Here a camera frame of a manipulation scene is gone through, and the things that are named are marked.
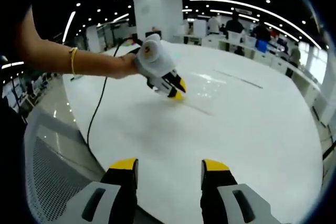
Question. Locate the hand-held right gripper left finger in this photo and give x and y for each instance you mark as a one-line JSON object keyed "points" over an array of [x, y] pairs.
{"points": [[105, 203]]}

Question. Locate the white plastic bins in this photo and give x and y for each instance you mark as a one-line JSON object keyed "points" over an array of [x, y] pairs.
{"points": [[241, 37]]}

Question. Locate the curved ceiling light strip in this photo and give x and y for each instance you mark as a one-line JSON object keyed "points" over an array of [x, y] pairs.
{"points": [[262, 10]]}

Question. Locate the person's left hand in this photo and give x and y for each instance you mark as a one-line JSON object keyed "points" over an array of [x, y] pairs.
{"points": [[123, 66]]}

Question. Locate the narrow grey table slot cover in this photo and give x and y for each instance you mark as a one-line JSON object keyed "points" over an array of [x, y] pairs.
{"points": [[241, 79]]}

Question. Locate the grey mesh office chair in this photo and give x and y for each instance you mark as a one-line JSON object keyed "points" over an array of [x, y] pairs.
{"points": [[52, 176]]}

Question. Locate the white square pillar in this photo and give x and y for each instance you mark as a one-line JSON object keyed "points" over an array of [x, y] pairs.
{"points": [[157, 9]]}

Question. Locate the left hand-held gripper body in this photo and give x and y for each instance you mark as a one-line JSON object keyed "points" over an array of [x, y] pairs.
{"points": [[157, 58]]}

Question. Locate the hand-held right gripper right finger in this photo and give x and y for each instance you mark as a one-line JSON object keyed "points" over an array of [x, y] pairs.
{"points": [[223, 203]]}

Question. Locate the clear resealable plastic bag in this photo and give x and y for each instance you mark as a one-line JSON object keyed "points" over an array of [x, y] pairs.
{"points": [[207, 87]]}

